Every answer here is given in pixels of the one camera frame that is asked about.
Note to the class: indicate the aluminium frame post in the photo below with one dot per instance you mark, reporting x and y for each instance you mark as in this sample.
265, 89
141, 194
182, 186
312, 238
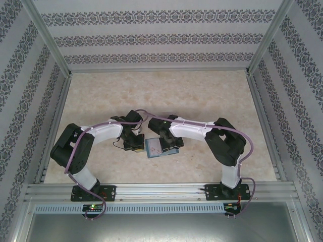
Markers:
266, 40
51, 40

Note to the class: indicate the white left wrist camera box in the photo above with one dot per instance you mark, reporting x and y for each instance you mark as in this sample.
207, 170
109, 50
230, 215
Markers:
137, 130

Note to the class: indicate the pink white card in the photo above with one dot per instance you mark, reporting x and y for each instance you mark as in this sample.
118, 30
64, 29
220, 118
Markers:
154, 147

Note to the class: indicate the teal card holder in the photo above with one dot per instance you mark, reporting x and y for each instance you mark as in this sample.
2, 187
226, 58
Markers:
172, 153

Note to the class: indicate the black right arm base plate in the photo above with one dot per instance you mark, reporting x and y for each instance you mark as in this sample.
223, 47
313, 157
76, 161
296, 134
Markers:
212, 192

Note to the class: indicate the left controller board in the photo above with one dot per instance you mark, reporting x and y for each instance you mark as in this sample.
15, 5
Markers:
93, 207

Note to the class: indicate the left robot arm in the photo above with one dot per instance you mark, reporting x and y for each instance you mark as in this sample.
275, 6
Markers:
106, 132

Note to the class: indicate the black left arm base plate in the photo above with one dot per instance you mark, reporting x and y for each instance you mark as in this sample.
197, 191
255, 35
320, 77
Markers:
109, 191

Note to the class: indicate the aluminium mounting rail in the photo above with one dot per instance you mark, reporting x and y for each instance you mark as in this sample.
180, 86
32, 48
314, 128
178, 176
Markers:
161, 192

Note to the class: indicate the right controller board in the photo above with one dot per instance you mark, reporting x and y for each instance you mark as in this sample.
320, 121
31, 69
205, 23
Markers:
230, 206

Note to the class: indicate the grey metal panel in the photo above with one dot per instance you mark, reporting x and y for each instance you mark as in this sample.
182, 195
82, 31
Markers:
161, 227

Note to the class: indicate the controller board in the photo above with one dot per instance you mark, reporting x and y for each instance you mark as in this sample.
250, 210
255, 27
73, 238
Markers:
93, 207
230, 206

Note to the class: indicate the aluminium frame cross beam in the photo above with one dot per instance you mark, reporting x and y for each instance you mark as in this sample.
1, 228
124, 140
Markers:
159, 69

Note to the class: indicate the aluminium table side rail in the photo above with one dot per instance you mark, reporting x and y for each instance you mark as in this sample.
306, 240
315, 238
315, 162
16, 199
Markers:
61, 100
258, 100

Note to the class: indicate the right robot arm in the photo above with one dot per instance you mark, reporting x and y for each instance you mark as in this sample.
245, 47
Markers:
191, 129

